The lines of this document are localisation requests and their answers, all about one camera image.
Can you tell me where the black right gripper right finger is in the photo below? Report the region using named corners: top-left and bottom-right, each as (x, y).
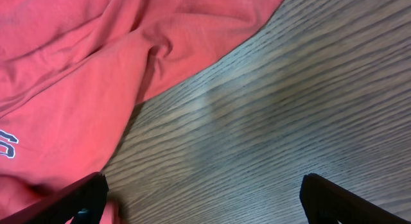
top-left (299, 173), bottom-right (410, 224)

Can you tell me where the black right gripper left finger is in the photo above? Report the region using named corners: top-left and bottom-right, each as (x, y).
top-left (1, 172), bottom-right (109, 224)

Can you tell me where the red printed t-shirt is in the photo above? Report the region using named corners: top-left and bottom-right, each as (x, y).
top-left (1, 0), bottom-right (284, 218)

